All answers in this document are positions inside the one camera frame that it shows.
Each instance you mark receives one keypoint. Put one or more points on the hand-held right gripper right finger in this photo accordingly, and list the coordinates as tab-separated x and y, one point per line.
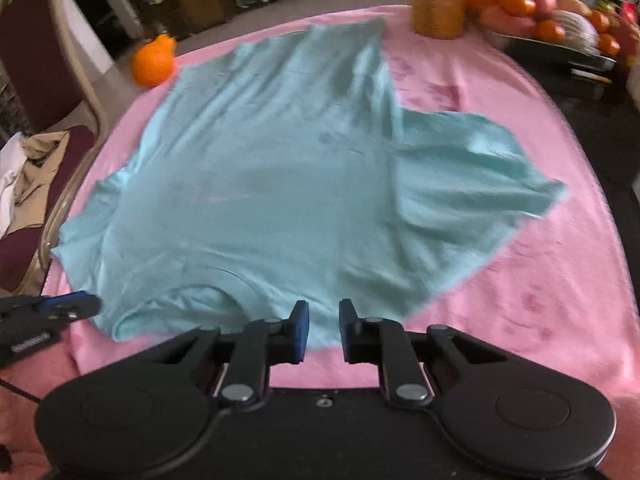
346	332

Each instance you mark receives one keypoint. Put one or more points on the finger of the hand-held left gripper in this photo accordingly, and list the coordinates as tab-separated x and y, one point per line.
75	304

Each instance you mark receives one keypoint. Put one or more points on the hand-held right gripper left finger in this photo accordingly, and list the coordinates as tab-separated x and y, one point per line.
300	332

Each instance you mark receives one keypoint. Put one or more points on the teal t-shirt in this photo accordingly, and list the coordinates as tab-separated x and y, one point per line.
250	185

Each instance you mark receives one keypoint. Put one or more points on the person's pink clothing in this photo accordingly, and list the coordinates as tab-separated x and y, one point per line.
25	425

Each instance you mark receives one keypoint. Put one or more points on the beige jacket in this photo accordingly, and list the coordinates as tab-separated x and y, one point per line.
42	170

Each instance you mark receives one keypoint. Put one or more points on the white cloth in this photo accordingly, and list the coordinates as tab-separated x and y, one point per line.
10	175

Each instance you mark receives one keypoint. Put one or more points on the pink printed blanket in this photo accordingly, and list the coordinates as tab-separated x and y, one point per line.
525	285

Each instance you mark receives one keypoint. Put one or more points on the large orange citrus fruit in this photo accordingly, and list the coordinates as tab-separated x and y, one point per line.
152	62

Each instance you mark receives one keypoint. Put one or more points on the metal fruit tray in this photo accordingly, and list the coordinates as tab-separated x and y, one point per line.
545	50

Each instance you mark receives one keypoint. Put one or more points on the cigarette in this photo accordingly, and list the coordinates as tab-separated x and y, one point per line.
592	76

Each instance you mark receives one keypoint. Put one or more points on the pile of fruits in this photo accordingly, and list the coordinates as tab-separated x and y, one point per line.
530	5

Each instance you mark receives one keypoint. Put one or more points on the maroon chair with gold frame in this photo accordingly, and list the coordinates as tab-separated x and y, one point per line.
35	50

